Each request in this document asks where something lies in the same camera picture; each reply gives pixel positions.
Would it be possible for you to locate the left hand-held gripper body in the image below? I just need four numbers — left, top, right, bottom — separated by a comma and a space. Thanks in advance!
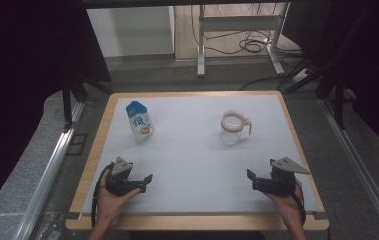
104, 156, 142, 198

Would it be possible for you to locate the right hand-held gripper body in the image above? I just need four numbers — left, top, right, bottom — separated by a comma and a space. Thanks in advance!
266, 156, 311, 197

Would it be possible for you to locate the glass jar with hinged lid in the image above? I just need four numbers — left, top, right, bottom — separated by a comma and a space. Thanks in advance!
219, 110, 253, 146

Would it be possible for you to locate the blue and white milk pouch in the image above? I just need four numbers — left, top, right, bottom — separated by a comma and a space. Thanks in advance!
125, 100, 155, 145

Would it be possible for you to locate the person's right hand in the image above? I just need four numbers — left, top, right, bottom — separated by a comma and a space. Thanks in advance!
264, 181, 307, 228

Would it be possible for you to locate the person's left hand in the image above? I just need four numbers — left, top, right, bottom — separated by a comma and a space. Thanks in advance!
95, 186, 142, 226

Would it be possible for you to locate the wooden table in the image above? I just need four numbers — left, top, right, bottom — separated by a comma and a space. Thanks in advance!
65, 89, 330, 232

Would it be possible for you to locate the black metal stand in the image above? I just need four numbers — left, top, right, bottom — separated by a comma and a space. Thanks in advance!
60, 78, 113, 132
276, 58, 349, 132

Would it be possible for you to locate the white power strip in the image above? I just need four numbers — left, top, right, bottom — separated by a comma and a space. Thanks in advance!
291, 68, 311, 84

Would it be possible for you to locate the black curtain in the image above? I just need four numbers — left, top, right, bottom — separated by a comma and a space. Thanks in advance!
0, 0, 112, 221
281, 0, 379, 161

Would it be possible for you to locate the white board panel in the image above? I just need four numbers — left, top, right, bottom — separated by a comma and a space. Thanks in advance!
86, 5, 175, 58

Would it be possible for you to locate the black bracket frame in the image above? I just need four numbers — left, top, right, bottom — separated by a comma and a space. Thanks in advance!
66, 132, 89, 157

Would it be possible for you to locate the aluminium rail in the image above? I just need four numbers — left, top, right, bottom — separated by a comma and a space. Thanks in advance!
319, 98, 379, 236
12, 100, 85, 240

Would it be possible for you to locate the black floor cables bundle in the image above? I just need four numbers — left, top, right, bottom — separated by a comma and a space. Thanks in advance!
190, 3, 306, 59

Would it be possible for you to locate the white metal desk frame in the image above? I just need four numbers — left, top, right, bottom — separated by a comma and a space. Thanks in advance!
196, 3, 291, 78

